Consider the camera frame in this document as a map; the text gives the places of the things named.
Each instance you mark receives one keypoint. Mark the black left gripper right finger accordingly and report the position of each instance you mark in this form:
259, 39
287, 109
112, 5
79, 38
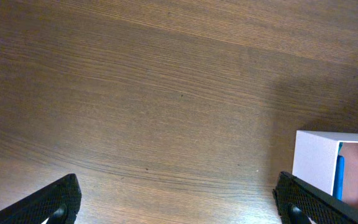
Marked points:
299, 202

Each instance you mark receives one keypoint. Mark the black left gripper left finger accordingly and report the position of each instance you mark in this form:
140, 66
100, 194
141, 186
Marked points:
58, 202

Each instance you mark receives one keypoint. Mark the blue disposable razor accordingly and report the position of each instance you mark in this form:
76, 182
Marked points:
339, 178

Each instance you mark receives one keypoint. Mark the green Colgate toothpaste tube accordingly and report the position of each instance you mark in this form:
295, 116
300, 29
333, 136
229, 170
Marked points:
340, 147

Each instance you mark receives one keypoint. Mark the white cardboard box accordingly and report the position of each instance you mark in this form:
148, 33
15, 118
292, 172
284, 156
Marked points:
315, 160

